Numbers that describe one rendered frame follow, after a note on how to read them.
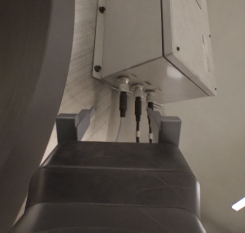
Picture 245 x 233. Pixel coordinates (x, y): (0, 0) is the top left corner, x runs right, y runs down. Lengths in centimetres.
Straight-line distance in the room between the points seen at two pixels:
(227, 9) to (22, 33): 275
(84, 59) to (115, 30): 7
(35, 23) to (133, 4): 14
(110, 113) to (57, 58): 13
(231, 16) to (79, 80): 273
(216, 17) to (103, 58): 268
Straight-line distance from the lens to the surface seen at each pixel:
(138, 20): 27
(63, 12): 21
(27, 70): 20
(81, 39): 28
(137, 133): 27
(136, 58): 24
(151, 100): 31
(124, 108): 25
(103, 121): 27
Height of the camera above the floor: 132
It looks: 44 degrees up
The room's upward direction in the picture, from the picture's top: 44 degrees clockwise
